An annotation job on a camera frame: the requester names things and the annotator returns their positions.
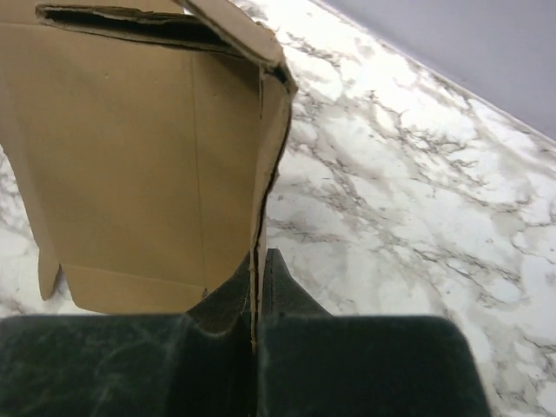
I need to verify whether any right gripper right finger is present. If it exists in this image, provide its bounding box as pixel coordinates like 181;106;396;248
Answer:
259;248;333;330

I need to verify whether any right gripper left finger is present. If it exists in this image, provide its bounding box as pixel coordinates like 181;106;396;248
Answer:
187;255;251;348

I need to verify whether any brown cardboard box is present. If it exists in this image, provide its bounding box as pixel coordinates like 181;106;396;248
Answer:
0;0;300;353

